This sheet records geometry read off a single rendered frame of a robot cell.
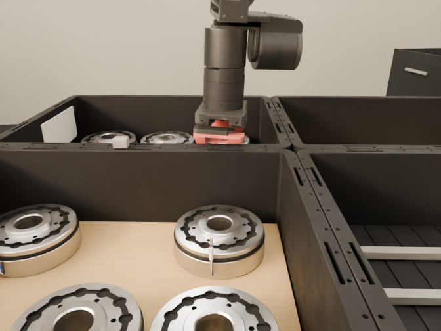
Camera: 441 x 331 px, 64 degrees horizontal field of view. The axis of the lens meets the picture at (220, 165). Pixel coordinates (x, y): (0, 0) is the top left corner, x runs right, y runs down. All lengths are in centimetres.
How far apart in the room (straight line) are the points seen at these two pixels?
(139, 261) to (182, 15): 318
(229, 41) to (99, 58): 312
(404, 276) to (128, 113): 56
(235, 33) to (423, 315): 37
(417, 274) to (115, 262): 33
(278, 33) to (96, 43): 312
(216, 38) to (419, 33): 396
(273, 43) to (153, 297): 33
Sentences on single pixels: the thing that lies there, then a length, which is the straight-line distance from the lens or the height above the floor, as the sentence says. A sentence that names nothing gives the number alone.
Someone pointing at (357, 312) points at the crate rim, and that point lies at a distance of 23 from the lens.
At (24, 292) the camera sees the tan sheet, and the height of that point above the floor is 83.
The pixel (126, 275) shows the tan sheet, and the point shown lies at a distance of 41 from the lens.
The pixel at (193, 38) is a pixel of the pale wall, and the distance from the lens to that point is 352.
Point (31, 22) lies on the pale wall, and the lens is 366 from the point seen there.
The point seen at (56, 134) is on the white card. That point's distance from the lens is 69.
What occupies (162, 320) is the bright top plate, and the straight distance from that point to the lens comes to 31.
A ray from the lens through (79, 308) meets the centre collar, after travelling 33.
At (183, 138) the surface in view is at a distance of 69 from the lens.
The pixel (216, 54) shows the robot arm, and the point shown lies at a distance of 48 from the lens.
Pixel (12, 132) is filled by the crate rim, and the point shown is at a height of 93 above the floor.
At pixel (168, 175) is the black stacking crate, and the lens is 45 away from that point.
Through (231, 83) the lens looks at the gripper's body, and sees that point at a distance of 48.
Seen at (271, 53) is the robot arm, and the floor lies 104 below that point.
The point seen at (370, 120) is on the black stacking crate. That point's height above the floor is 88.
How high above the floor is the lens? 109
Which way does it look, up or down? 24 degrees down
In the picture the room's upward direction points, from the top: straight up
